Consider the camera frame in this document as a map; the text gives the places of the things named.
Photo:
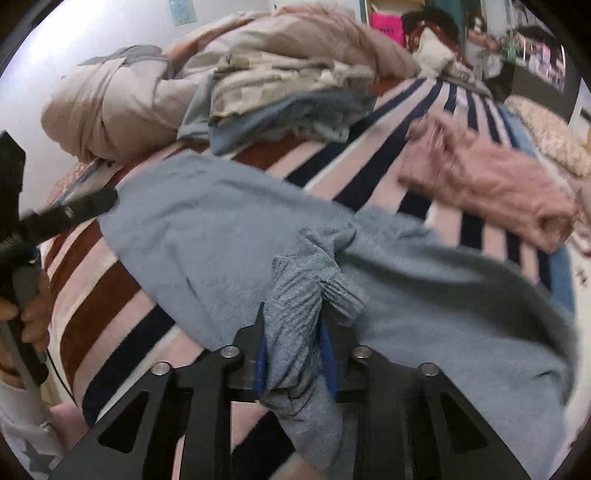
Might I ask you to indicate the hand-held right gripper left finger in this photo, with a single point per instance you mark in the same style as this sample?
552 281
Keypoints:
261 364

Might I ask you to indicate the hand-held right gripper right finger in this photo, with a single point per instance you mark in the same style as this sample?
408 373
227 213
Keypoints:
328 364

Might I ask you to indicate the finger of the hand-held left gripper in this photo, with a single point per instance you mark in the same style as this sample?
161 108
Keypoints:
78 212

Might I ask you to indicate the grey-blue sweater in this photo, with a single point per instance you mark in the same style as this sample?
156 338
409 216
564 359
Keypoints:
231 249

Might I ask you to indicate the person's left hand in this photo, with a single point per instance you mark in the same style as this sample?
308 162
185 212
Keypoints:
37 314

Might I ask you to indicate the striped blanket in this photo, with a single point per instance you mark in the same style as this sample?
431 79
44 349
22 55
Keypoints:
106 295

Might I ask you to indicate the pink and grey duvet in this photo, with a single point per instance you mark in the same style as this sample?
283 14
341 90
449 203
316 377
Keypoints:
115 106

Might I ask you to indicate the person's white shirt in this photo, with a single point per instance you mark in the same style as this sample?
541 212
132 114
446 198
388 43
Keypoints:
23 429

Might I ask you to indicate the light blue garment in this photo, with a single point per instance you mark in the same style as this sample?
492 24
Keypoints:
286 122

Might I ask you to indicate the beige patterned garment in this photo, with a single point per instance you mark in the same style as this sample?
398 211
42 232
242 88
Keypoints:
277 87

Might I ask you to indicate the pink folded garment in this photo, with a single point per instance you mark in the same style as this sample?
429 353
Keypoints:
489 189

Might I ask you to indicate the floral pillow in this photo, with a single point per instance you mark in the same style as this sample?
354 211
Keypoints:
549 134

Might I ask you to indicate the pile of clothes on chair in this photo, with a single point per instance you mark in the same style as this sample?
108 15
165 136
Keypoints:
438 44

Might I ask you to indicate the dark desk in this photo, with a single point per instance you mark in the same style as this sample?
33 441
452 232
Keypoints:
531 90

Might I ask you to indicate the pink box on shelf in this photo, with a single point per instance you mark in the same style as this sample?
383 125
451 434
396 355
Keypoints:
388 28

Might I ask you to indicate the dark bookshelf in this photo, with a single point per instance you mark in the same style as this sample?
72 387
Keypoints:
540 55

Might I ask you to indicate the blue wall poster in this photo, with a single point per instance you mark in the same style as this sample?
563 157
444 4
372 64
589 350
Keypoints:
182 10

